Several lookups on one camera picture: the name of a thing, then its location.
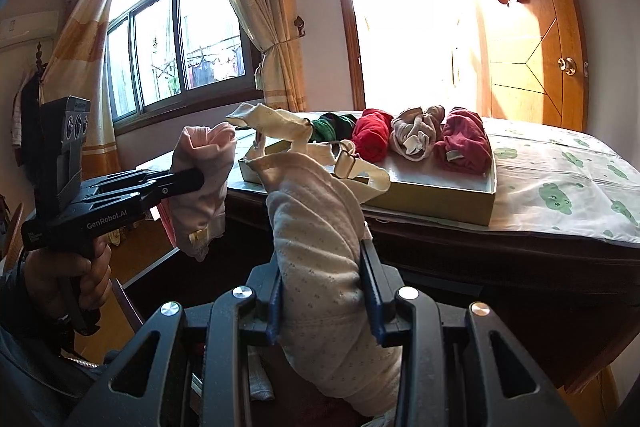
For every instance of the shallow cardboard tray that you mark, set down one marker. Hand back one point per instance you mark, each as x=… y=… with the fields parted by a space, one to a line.
x=435 y=192

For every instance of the orange wooden door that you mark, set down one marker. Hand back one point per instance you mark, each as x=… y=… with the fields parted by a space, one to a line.
x=530 y=32

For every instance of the pale grey garment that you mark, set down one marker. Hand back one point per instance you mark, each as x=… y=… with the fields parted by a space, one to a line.
x=415 y=134

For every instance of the maroon underwear with grey label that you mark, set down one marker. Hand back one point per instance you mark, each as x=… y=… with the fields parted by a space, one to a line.
x=465 y=142

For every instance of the dark metal wall hook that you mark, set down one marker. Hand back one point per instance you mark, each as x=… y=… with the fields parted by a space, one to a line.
x=299 y=27

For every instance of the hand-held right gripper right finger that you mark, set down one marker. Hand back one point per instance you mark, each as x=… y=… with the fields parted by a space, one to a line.
x=371 y=297

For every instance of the person's left hand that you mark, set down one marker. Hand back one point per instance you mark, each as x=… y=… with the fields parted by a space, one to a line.
x=50 y=277

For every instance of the dark wooden desk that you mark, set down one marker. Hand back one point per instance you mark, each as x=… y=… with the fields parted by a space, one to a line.
x=450 y=267

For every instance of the hanging laundry on line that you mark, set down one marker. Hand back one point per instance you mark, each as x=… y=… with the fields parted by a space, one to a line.
x=212 y=69

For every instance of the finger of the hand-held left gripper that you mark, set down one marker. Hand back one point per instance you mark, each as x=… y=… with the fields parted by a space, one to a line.
x=130 y=178
x=185 y=184

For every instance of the bright red underwear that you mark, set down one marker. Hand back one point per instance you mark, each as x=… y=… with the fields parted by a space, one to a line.
x=372 y=137

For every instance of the dark framed window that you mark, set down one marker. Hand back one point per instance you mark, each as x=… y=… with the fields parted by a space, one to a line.
x=175 y=32

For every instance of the green navy striped underwear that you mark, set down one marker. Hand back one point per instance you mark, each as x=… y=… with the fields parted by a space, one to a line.
x=330 y=127

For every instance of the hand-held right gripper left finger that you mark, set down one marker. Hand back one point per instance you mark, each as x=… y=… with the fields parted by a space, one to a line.
x=274 y=307

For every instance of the pale pink underwear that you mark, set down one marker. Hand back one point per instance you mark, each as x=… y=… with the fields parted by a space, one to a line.
x=200 y=167

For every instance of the coat rack with clothes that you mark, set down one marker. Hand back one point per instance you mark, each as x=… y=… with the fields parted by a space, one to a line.
x=30 y=117

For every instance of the round metal door knob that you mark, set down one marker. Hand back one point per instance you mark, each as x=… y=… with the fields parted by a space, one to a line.
x=568 y=66

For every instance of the beige dotted bra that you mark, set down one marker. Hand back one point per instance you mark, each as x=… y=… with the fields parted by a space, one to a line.
x=320 y=247

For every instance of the person's left forearm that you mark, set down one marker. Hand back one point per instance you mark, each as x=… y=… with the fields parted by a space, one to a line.
x=30 y=372

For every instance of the white wall air conditioner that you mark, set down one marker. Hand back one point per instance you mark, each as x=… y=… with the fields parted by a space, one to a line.
x=25 y=29

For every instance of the wooden door frame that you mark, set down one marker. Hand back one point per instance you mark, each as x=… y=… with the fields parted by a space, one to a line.
x=350 y=32

